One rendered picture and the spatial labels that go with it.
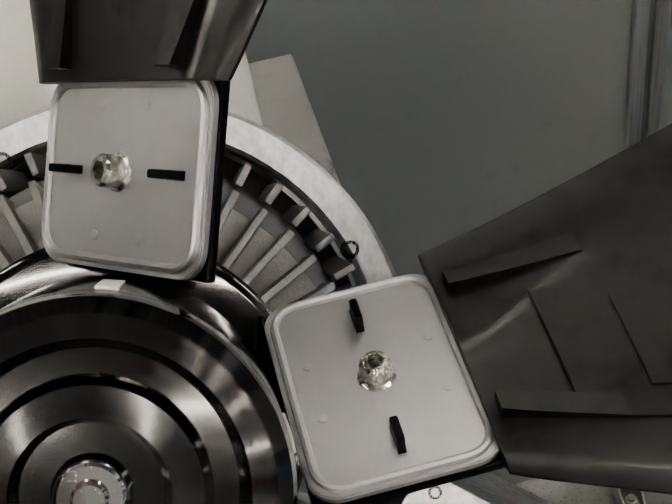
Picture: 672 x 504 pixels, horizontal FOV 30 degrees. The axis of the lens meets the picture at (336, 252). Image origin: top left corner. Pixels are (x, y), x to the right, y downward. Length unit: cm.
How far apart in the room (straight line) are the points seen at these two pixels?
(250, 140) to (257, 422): 26
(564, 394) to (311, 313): 10
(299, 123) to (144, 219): 66
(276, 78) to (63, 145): 68
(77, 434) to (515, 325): 16
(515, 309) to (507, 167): 92
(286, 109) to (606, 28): 37
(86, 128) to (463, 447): 17
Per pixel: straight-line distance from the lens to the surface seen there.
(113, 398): 37
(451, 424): 42
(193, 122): 40
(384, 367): 43
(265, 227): 53
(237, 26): 39
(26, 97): 65
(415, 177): 133
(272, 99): 110
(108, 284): 38
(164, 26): 41
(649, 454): 41
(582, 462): 41
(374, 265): 61
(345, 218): 61
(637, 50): 132
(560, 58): 130
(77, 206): 45
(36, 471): 38
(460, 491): 54
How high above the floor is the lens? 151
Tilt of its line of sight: 44 degrees down
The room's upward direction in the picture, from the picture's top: 9 degrees counter-clockwise
